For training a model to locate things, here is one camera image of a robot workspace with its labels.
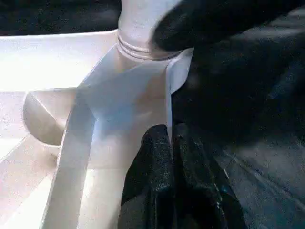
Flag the white plastic table top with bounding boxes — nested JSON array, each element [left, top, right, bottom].
[[0, 30, 194, 229]]

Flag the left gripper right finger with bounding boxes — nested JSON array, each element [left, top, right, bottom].
[[173, 123, 248, 229]]

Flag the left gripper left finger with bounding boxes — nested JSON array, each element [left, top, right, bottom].
[[117, 124, 175, 229]]

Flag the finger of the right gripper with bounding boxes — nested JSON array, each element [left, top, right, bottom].
[[152, 0, 305, 52]]

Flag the black plastic mat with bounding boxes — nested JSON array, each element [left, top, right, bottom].
[[0, 0, 305, 229]]

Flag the white plastic table leg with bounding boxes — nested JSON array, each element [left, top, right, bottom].
[[118, 0, 184, 60]]

